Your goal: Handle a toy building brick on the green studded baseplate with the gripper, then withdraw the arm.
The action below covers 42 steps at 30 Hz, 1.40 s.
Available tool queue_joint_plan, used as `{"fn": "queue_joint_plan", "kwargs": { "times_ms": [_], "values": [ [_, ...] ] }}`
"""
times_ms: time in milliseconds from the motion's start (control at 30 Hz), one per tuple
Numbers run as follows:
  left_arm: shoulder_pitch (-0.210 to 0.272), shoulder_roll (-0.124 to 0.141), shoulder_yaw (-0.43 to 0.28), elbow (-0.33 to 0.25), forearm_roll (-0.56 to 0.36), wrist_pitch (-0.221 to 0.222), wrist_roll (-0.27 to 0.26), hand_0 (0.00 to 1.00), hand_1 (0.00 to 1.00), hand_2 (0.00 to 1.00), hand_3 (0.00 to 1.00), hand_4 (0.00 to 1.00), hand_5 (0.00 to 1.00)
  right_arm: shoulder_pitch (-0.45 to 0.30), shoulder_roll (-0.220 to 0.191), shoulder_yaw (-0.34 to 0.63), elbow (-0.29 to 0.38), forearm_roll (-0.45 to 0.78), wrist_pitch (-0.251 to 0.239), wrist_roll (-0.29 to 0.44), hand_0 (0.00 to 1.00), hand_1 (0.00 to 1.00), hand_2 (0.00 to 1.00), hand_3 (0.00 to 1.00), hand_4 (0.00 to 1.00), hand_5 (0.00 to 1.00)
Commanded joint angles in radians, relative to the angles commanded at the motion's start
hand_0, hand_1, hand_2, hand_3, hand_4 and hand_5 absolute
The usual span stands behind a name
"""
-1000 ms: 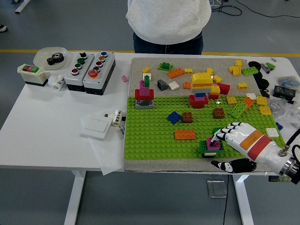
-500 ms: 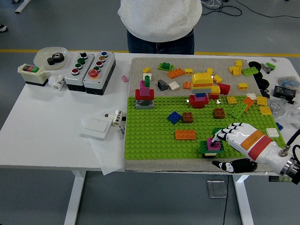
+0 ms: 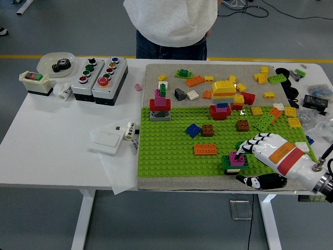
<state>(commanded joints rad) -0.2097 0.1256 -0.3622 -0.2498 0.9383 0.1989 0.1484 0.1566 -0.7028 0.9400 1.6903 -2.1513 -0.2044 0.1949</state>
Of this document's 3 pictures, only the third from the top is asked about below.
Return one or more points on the plastic bag with blue part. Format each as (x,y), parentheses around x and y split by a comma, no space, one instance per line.
(321,91)

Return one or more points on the white flat tile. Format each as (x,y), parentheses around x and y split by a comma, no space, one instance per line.
(279,106)

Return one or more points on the black metal gear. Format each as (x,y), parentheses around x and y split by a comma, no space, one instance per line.
(61,66)

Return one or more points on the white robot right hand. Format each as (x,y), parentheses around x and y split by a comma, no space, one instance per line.
(286,159)

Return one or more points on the red wide brick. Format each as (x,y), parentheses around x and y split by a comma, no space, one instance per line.
(153,105)

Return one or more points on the brown 2x2 brick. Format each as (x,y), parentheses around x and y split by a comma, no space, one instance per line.
(208,130)
(243,125)

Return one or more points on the yellow small brick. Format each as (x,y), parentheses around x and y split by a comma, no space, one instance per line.
(232,78)
(269,95)
(162,77)
(264,69)
(241,87)
(209,79)

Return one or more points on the black digital meter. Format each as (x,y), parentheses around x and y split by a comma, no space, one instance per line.
(314,101)

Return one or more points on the grey metal frame foot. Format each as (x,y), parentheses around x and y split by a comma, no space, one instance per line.
(24,9)

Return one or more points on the orange 2x4 brick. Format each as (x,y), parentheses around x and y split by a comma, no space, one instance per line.
(195,81)
(205,149)

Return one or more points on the white upturned 2x2 brick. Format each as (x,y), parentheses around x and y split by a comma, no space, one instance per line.
(192,95)

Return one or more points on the magenta 2x2 brick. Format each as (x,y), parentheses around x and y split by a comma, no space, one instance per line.
(240,161)

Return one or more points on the grey-brown foam mat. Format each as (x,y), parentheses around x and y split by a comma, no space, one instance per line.
(171,70)

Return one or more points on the black white small brick stack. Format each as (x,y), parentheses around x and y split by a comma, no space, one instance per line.
(232,171)

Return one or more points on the orange small brick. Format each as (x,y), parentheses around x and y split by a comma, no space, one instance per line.
(275,112)

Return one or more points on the red 2x2 brick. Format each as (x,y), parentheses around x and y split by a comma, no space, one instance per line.
(236,106)

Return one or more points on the yellow orange brick stack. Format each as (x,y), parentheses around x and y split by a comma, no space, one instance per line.
(223,87)

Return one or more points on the red rounded brick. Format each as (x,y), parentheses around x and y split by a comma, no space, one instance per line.
(219,116)

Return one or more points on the dark green 2x4 brick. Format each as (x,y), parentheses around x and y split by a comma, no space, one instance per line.
(225,162)
(240,144)

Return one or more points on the black rubber tyre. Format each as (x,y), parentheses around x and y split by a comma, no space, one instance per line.
(286,73)
(287,84)
(296,92)

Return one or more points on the grey base brick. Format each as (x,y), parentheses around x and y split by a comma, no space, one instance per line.
(156,117)

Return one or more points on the dark grey slope brick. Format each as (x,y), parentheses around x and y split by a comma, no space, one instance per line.
(180,94)

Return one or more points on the pink tall brick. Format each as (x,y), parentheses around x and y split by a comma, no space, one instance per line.
(160,100)

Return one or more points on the pink flat plate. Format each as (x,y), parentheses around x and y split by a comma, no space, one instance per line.
(221,110)

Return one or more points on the grey four-button control box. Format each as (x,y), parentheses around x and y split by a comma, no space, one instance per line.
(84,87)

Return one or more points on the lime green 2x4 plate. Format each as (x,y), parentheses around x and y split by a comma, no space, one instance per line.
(264,122)

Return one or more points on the green brick on lime plate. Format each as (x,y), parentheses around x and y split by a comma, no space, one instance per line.
(182,73)

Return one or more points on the yellow 2x2 plate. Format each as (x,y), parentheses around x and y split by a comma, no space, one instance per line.
(257,111)
(290,111)
(294,122)

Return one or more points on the lime green flat piece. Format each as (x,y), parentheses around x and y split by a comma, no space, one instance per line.
(301,72)

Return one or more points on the white paper sheet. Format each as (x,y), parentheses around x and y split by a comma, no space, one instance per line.
(119,172)

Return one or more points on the translucent white plastic dish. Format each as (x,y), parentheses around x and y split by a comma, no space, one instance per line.
(45,62)

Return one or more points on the black white shoe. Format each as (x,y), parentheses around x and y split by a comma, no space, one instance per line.
(3,30)

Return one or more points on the beige red-green switch box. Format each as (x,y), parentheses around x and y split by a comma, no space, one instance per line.
(36,83)

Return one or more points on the blue flat brick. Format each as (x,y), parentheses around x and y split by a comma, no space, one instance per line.
(222,105)

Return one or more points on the grey emergency-stop button box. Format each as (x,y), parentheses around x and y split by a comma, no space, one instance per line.
(109,91)

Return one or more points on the blue 2x2 brick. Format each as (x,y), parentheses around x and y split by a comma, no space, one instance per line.
(193,130)

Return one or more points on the small dark green brick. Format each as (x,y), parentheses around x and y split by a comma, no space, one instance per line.
(163,91)

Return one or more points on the yellow upturned 2x2 brick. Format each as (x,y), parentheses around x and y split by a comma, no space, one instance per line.
(261,77)

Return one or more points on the small black part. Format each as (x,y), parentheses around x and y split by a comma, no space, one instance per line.
(294,102)

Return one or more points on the lime green 2x3 brick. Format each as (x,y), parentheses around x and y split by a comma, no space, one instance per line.
(277,79)

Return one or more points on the white pipe tee fitting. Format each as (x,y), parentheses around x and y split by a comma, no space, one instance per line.
(63,91)

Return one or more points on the white printed label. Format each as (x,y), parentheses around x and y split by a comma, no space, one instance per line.
(134,147)

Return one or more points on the table height control panel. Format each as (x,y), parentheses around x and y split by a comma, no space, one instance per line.
(309,199)

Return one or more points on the person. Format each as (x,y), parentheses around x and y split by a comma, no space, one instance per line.
(169,20)

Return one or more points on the orange 2x2 brick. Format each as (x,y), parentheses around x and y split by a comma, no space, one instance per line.
(207,94)

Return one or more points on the small pink brick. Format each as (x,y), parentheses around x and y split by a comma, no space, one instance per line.
(138,87)

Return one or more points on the white wall switch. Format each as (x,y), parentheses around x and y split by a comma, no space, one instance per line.
(106,140)

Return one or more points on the small blue brick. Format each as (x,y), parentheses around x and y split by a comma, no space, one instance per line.
(310,139)

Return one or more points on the green studded baseplate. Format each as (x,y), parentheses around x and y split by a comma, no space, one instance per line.
(169,156)

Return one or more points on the white square tile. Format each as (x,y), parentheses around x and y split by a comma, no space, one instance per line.
(163,84)

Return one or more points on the labelled white pipe tee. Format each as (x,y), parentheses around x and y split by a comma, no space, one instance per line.
(129,131)

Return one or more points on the metal floor outlet box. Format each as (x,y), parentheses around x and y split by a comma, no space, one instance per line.
(240,209)

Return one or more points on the red slope brick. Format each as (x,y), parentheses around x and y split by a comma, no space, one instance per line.
(248,98)

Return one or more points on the white table leg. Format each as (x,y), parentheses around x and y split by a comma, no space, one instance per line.
(270,224)
(83,221)

